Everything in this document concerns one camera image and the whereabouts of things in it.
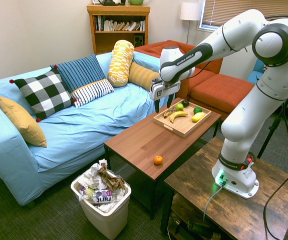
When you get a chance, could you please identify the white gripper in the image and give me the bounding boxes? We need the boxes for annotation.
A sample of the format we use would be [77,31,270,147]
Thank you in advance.
[150,79,181,114]

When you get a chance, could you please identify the light wooden tray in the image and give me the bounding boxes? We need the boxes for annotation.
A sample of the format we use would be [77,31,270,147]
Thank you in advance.
[153,97,212,139]

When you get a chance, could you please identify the brown spotted overripe banana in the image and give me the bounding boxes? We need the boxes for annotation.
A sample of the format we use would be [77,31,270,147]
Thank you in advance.
[163,109,177,119]

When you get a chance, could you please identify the yellow banana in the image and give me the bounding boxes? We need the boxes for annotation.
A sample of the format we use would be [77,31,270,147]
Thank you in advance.
[169,111,189,124]

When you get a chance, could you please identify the tan striped pillow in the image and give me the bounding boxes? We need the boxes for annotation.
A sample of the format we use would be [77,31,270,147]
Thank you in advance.
[128,61,160,92]

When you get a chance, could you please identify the yellow lemon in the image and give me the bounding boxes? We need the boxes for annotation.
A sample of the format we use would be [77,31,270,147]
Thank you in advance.
[191,111,205,123]

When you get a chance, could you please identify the reddish wooden coffee table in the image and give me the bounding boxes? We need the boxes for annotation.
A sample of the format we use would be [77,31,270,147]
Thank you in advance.
[103,97,222,221]

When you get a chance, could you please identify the yellow white patterned bolster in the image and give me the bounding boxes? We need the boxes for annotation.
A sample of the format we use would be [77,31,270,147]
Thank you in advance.
[107,39,135,88]

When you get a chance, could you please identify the small black speaker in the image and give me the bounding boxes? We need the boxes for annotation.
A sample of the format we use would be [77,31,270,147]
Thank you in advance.
[133,34,145,48]

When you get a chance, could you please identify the white navy striped pillow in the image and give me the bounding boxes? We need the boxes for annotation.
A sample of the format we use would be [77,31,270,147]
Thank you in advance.
[70,78,115,109]

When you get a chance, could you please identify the row of paperback books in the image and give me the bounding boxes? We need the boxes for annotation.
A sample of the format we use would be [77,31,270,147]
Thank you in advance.
[94,15,146,32]

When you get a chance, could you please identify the blue striped pillow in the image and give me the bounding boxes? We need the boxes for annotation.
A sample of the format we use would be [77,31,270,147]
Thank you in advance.
[50,53,108,95]

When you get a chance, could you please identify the light blue covered sofa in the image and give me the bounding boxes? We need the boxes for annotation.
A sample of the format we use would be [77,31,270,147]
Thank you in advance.
[0,51,171,207]

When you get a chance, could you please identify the crumpled brown paper bag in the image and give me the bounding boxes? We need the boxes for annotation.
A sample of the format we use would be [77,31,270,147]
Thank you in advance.
[97,163,126,193]

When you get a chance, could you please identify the white shade floor lamp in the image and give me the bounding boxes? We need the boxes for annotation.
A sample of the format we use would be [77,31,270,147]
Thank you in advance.
[180,2,204,45]

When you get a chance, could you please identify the crumpled white paper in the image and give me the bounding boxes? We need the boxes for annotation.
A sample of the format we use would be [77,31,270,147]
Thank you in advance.
[79,158,109,189]

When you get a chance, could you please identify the wooden bookshelf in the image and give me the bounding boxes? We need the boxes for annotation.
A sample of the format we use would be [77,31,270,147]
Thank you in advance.
[86,3,151,56]

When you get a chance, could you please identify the rustic dark wood table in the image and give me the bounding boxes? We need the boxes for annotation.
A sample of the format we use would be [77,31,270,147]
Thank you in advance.
[160,136,288,240]

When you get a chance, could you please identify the clear hint water bottle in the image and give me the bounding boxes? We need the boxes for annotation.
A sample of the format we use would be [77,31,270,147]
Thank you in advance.
[78,187,113,204]

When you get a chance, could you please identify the black object on bookshelf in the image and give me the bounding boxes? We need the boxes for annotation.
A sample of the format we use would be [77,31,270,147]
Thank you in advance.
[99,0,126,7]

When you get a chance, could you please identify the brown window blinds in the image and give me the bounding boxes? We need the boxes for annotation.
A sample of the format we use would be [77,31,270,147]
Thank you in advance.
[199,0,288,32]

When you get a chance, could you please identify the black white checkered pillow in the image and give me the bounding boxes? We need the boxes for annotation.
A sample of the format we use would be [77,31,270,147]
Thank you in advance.
[9,64,78,123]

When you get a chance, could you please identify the white plastic trash bin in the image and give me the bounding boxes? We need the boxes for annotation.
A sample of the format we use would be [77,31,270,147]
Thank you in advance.
[70,163,132,240]

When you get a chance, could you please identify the black device under table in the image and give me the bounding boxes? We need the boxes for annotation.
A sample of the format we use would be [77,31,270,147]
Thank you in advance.
[167,216,222,240]

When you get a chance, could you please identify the plain mustard yellow pillow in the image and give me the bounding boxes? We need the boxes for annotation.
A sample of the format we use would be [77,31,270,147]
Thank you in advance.
[0,95,48,148]

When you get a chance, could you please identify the grey base cable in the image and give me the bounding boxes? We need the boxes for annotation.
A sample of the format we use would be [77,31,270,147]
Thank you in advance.
[202,183,225,222]

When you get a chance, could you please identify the black camera tripod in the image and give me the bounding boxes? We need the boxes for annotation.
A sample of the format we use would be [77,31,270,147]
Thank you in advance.
[256,91,288,160]

